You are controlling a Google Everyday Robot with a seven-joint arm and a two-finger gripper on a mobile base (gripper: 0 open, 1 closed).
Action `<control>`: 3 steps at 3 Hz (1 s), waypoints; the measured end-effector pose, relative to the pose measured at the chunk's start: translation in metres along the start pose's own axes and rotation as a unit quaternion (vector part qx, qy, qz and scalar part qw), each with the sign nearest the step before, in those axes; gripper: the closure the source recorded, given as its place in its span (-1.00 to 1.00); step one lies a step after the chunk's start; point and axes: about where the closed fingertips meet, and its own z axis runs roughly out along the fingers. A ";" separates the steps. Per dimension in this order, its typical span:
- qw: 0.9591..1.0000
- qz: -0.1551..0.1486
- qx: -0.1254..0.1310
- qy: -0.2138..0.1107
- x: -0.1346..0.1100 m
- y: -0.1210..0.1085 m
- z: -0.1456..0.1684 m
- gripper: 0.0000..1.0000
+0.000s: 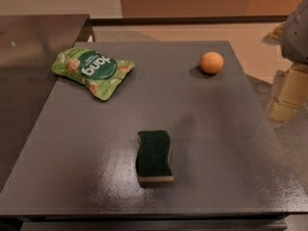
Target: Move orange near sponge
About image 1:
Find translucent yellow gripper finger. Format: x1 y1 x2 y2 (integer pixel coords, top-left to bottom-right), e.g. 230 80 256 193
267 64 308 123

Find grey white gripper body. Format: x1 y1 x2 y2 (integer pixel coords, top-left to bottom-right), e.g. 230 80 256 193
281 0 308 64

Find orange fruit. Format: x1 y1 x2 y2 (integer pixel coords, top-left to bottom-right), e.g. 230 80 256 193
200 52 224 74

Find green yellow sponge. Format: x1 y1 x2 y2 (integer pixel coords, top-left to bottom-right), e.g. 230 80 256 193
136 130 174 184

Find green snack bag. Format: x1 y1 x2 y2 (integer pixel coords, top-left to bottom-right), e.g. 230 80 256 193
52 47 135 101

